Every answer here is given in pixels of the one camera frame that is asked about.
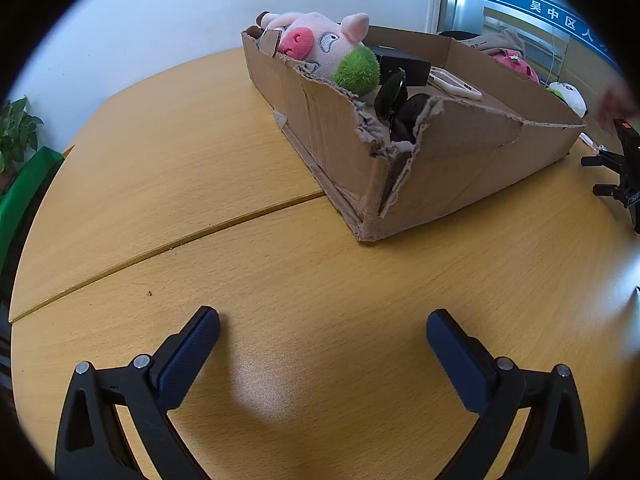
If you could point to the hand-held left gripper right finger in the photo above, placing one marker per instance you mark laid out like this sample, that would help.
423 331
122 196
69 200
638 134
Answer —
457 355

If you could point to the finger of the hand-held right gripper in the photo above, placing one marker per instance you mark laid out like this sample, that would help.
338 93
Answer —
602 159
610 191

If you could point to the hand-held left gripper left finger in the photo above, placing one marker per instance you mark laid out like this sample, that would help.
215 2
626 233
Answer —
192 355

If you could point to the torn cardboard box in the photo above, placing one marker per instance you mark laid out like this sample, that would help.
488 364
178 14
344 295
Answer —
450 170

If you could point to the person's right hand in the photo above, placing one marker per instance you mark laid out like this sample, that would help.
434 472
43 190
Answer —
617 102

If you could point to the white panda plush toy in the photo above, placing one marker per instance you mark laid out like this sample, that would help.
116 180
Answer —
570 97

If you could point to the beige printed cloth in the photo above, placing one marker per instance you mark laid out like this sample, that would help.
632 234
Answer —
505 40

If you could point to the white phone case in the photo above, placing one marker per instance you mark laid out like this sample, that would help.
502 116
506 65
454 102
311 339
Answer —
460 89

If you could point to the black sunglasses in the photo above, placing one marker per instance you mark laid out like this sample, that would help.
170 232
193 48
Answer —
390 95

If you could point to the black printed product box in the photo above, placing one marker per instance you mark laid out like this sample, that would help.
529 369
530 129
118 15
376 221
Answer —
400 62

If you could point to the green chair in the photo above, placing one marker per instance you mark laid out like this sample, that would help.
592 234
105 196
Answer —
25 190

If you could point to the green potted plant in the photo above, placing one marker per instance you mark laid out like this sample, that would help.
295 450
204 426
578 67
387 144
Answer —
17 130

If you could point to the pink pig plush toy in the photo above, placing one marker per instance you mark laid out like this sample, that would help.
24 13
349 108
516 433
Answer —
325 45

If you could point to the blue wall sign band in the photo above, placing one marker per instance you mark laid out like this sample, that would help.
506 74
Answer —
540 7

